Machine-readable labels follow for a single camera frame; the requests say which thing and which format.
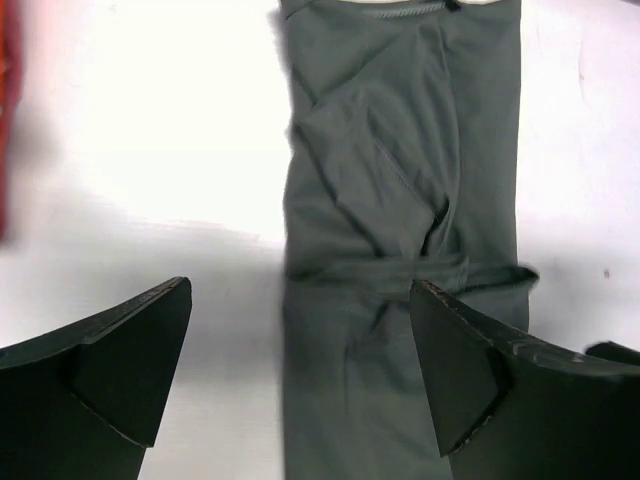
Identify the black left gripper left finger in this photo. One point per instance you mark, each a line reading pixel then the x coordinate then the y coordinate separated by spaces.
pixel 85 401

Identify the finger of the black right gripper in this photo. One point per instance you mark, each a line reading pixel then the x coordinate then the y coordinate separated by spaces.
pixel 614 352

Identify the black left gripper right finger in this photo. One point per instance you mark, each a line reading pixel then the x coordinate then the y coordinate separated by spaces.
pixel 509 406

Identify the dark grey t-shirt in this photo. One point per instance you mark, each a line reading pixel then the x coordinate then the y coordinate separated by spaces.
pixel 404 134

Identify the dusty pink folded t-shirt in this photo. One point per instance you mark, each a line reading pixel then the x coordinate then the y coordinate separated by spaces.
pixel 11 85

